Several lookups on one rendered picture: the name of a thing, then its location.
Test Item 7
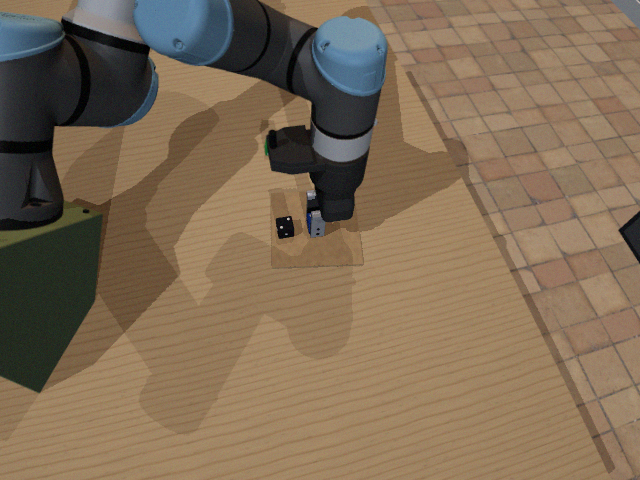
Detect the tan cork mat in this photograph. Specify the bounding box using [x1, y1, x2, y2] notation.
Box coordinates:
[271, 192, 363, 269]

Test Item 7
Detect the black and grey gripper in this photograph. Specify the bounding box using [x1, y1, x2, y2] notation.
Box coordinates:
[266, 118, 378, 238]

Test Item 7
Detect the black die with white pips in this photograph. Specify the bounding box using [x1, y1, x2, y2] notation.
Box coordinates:
[276, 216, 294, 239]

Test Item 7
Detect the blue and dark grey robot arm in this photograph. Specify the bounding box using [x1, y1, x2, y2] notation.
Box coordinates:
[0, 0, 388, 231]

